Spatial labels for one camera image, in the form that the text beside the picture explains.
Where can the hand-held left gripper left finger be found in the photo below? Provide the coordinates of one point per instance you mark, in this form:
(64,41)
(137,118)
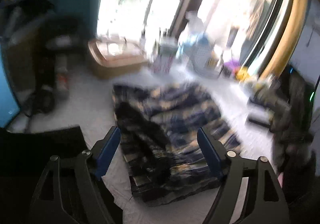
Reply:
(108,154)

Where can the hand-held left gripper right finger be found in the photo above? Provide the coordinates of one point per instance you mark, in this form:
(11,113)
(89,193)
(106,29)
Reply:
(208,154)

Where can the plaid pants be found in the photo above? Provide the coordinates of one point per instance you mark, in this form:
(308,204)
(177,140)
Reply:
(175,119)

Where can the white and yellow plastic bag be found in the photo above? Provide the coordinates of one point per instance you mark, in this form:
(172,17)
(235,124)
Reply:
(246,74)

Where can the black cloth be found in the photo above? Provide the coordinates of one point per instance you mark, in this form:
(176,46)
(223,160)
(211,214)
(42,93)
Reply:
(37,149)

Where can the purple cloth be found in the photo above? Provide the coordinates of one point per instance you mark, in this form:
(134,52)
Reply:
(231,65)

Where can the tan lidded box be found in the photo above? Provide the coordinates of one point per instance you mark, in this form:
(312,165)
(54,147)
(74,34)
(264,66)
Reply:
(117,64)

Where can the dark power strip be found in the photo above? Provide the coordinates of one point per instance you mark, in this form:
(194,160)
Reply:
(61,76)

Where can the yellow curtain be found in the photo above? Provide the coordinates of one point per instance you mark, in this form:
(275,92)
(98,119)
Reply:
(287,26)

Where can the white perforated basket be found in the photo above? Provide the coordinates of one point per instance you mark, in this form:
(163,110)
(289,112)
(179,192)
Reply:
(202,56)

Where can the milk carton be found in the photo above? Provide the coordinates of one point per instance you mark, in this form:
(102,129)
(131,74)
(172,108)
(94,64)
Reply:
(162,61)

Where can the tablet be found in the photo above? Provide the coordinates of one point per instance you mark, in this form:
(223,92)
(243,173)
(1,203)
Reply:
(6,94)

